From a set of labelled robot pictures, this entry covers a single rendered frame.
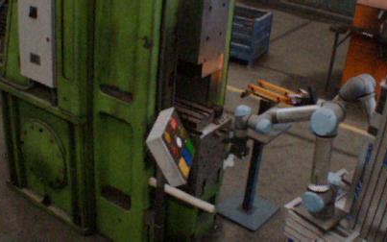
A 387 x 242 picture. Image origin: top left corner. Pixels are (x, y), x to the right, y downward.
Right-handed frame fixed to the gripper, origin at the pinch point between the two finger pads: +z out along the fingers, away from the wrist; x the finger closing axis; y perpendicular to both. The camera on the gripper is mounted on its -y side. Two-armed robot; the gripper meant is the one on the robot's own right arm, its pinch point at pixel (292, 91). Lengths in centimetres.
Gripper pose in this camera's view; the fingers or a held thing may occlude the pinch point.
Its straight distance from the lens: 324.9
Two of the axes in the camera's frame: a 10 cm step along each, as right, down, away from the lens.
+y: -0.8, 8.9, 4.5
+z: -7.7, -3.4, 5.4
